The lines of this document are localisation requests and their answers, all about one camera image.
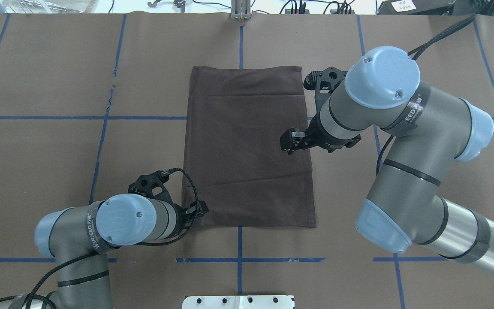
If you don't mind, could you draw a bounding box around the grey reacher grabber tool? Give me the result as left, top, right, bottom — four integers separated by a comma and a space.
147, 0, 186, 9

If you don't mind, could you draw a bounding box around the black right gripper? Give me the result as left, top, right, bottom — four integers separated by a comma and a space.
280, 67, 361, 155

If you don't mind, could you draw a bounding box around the dark brown t-shirt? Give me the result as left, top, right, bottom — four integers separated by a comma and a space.
184, 65, 317, 227

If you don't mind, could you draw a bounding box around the aluminium frame post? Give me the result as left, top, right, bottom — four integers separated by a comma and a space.
231, 0, 252, 20

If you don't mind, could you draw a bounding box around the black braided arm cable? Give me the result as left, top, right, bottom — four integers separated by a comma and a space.
0, 167, 200, 309

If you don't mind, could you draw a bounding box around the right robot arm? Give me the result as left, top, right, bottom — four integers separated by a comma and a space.
280, 46, 494, 275

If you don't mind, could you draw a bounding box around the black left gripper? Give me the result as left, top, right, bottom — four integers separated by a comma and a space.
128, 171, 208, 224

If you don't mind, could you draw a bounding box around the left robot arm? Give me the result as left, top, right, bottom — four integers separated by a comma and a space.
0, 168, 208, 309

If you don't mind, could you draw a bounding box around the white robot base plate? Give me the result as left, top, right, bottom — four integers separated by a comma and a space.
182, 295, 296, 309

